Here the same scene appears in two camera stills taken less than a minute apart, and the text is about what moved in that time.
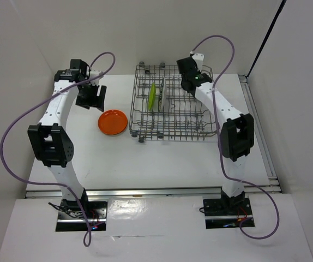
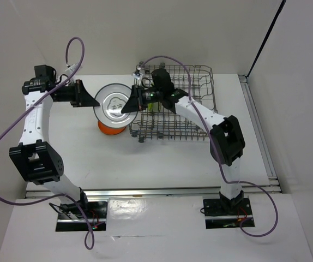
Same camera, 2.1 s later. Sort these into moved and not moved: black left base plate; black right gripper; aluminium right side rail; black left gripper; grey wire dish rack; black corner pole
Moved: black left gripper; black right gripper
Not moved: grey wire dish rack; black corner pole; black left base plate; aluminium right side rail
